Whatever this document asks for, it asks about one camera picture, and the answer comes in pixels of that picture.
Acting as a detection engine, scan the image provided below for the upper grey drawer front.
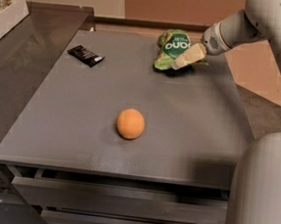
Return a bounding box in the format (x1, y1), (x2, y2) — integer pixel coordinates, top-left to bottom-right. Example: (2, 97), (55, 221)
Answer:
(13, 177), (226, 224)

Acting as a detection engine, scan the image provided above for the grey drawer cabinet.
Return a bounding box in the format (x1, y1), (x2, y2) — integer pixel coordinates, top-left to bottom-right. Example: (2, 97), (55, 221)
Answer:
(0, 31), (254, 224)

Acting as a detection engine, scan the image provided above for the dark side counter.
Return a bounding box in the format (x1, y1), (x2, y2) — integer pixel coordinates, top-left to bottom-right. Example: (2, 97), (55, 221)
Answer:
(0, 1), (94, 224)

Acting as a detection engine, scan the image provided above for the white snack box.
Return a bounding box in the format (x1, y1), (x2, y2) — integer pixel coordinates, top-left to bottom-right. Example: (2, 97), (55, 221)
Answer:
(0, 0), (29, 39)

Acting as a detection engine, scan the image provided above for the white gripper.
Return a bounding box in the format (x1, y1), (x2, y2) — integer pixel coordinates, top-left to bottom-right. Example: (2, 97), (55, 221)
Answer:
(171, 22), (231, 70)

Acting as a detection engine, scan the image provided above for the green rice chip bag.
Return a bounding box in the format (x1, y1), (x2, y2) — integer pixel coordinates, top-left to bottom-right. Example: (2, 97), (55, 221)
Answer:
(154, 29), (208, 70)

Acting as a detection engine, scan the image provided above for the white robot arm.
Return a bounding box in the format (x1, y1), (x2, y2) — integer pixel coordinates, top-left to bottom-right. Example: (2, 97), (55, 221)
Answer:
(201, 0), (281, 224)

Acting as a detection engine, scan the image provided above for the orange fruit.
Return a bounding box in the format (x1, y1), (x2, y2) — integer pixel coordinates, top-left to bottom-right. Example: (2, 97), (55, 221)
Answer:
(116, 109), (146, 140)

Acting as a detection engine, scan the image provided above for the black rxbar chocolate bar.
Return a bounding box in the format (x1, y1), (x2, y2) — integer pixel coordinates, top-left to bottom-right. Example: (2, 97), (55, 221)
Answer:
(68, 45), (104, 67)

